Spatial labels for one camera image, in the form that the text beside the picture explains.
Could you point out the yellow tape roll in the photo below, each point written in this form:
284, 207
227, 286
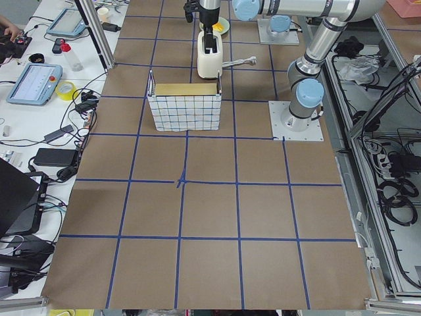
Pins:
65, 90

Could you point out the blue teach pendant near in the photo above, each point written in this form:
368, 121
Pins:
35, 85

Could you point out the crumpled white cloth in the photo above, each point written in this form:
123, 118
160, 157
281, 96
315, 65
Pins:
360, 70

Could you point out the person hand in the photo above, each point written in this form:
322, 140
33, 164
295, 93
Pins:
10, 29

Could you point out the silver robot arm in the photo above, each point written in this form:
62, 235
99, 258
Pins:
280, 24
302, 74

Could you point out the triangular golden pastry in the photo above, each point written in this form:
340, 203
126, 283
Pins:
218, 27

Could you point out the black phone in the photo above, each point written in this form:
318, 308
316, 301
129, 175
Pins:
57, 46

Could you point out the grid pattern storage basket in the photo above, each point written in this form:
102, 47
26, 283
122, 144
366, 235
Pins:
183, 107

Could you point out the black power adapter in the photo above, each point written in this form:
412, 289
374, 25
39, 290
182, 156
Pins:
51, 157

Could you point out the black laptop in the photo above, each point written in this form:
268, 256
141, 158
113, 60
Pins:
21, 197

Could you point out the paper cup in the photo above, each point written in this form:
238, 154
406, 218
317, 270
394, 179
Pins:
104, 14

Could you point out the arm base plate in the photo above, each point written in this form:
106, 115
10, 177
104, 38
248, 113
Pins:
286, 127
290, 38

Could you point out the blue teach pendant far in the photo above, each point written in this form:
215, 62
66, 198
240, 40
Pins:
69, 23

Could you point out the white two-slot toaster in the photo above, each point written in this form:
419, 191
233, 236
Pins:
209, 63

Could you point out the black small bowl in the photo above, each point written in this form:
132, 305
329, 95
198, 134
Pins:
37, 58

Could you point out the clear bottle red cap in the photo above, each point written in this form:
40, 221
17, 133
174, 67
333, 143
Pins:
71, 57

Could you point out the aluminium frame post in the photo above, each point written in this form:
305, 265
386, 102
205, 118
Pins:
91, 20

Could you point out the blue teach pendant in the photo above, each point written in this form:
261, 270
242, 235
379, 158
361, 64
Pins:
35, 85
69, 23

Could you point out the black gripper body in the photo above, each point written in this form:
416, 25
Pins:
210, 17

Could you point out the light green plate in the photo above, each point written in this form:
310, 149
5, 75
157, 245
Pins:
226, 25

